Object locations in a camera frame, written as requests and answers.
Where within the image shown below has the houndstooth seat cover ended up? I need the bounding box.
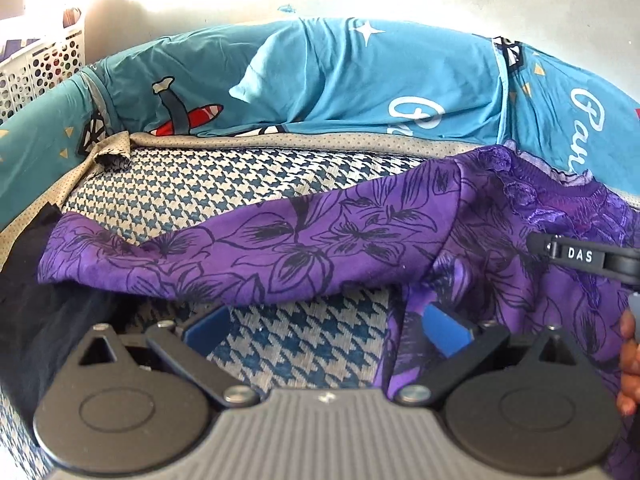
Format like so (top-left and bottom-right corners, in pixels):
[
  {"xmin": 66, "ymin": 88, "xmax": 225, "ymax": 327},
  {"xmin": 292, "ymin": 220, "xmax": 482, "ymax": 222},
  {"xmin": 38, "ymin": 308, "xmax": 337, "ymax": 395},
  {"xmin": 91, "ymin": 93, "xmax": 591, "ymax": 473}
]
[{"xmin": 0, "ymin": 147, "xmax": 426, "ymax": 480}]

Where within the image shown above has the person's right hand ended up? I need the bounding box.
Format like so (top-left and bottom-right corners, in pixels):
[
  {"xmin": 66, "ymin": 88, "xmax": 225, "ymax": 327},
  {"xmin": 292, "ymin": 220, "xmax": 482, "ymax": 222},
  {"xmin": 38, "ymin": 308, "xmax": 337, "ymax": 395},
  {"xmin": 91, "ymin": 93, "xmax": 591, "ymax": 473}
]
[{"xmin": 617, "ymin": 307, "xmax": 640, "ymax": 416}]

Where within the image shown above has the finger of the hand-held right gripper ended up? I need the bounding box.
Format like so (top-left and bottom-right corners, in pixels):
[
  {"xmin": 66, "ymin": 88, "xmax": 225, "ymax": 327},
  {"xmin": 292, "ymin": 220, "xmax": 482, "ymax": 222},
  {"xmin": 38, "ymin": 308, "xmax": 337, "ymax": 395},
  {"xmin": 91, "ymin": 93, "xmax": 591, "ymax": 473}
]
[{"xmin": 527, "ymin": 232, "xmax": 640, "ymax": 281}]

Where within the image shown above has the purple floral garment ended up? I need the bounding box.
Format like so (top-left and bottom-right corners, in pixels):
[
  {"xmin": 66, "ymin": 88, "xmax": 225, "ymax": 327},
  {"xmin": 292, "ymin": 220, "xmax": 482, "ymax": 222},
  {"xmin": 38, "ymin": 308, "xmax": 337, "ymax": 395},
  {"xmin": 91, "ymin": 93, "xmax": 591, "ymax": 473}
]
[{"xmin": 37, "ymin": 145, "xmax": 640, "ymax": 480}]

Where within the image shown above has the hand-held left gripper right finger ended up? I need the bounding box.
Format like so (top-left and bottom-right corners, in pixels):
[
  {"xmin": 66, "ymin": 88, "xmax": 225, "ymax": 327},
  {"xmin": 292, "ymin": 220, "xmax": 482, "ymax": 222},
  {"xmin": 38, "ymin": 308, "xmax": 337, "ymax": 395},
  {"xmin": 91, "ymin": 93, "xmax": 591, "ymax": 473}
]
[{"xmin": 395, "ymin": 302, "xmax": 576, "ymax": 407}]

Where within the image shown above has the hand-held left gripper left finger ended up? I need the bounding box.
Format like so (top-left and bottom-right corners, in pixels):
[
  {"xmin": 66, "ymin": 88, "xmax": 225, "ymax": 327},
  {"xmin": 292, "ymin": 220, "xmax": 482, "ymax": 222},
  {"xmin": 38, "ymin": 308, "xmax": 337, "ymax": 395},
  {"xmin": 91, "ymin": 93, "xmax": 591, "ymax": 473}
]
[{"xmin": 75, "ymin": 305, "xmax": 258, "ymax": 408}]

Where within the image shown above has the black folded garment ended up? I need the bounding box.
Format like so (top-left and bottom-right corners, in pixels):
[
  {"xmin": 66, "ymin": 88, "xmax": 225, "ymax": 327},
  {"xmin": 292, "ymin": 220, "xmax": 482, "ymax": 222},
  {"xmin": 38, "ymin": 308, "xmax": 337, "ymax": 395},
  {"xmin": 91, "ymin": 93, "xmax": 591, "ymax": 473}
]
[{"xmin": 0, "ymin": 205, "xmax": 136, "ymax": 396}]

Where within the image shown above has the teal printed sofa cover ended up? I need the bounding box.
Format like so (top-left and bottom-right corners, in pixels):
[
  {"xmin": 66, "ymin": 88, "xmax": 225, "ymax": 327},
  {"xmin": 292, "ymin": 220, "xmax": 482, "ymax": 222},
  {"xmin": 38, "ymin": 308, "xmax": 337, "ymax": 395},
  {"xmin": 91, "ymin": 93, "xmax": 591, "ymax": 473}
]
[{"xmin": 0, "ymin": 17, "xmax": 640, "ymax": 226}]

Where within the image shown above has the white perforated laundry basket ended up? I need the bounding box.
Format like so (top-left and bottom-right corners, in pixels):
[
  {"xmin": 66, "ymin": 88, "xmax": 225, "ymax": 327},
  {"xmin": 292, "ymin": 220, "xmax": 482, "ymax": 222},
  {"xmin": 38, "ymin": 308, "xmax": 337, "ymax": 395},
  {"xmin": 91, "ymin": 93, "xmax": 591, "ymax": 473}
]
[{"xmin": 0, "ymin": 7, "xmax": 86, "ymax": 121}]

